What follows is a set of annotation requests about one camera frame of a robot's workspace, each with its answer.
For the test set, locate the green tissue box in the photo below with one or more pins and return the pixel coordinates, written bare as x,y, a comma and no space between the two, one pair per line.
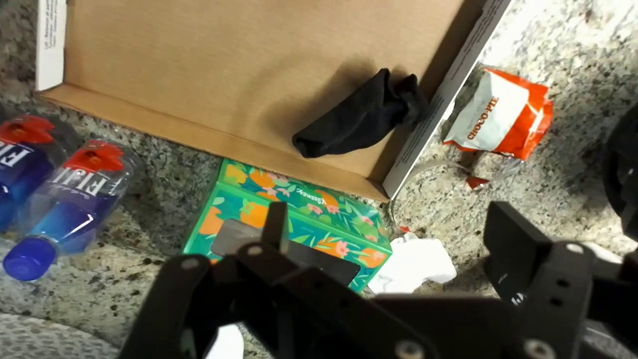
322,220

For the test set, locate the crumpled white napkin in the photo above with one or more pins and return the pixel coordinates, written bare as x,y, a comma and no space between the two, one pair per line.
412,264

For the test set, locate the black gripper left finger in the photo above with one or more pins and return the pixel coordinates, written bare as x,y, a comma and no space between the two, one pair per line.
294,312

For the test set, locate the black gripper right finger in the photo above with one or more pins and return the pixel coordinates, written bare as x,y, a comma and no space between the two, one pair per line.
551,300

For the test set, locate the cardboard tray box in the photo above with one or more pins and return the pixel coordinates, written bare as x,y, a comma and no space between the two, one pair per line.
238,78

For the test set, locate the orange white snack packet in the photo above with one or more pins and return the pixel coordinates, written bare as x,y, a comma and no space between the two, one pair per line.
505,114

